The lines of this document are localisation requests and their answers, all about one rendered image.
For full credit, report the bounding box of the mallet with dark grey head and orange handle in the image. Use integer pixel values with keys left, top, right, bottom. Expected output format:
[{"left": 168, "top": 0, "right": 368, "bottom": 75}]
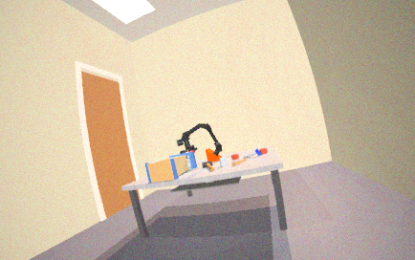
[{"left": 202, "top": 161, "right": 214, "bottom": 171}]

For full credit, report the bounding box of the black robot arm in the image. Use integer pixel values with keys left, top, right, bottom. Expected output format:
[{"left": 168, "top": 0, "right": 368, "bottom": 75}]
[{"left": 176, "top": 123, "right": 223, "bottom": 156}]

